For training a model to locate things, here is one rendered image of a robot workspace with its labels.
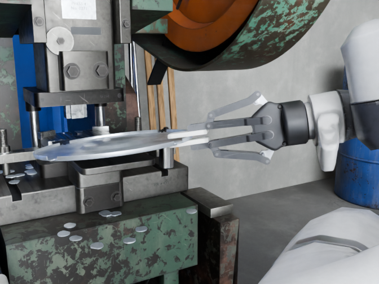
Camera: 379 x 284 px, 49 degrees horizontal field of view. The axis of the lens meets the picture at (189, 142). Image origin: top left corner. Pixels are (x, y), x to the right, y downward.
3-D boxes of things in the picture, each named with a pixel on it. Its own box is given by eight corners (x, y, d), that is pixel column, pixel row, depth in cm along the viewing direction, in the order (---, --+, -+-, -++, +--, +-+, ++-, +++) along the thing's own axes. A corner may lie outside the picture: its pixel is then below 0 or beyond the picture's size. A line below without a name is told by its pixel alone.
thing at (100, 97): (126, 112, 96) (125, 88, 95) (36, 119, 87) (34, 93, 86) (104, 104, 110) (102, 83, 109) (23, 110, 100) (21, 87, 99)
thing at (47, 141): (114, 152, 100) (113, 134, 99) (49, 161, 92) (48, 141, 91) (102, 145, 107) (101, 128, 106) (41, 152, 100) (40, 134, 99)
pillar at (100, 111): (107, 143, 109) (105, 90, 106) (98, 145, 108) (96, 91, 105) (104, 142, 111) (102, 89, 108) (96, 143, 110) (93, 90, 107)
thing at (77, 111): (88, 117, 97) (87, 101, 96) (67, 119, 95) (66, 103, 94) (84, 115, 100) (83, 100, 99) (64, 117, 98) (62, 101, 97)
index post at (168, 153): (175, 167, 98) (174, 127, 96) (163, 169, 97) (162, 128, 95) (169, 164, 101) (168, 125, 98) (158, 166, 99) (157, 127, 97)
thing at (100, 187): (158, 223, 80) (157, 156, 77) (86, 240, 73) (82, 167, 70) (113, 187, 101) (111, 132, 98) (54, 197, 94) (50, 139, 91)
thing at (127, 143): (-1, 160, 74) (-1, 155, 74) (113, 134, 97) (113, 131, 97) (119, 163, 58) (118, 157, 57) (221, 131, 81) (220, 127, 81)
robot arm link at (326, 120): (331, 89, 73) (299, 94, 74) (347, 91, 61) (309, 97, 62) (339, 159, 75) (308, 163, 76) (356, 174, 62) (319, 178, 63)
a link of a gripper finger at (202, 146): (219, 138, 74) (221, 155, 74) (190, 142, 75) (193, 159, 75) (218, 140, 72) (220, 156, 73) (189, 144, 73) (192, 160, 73)
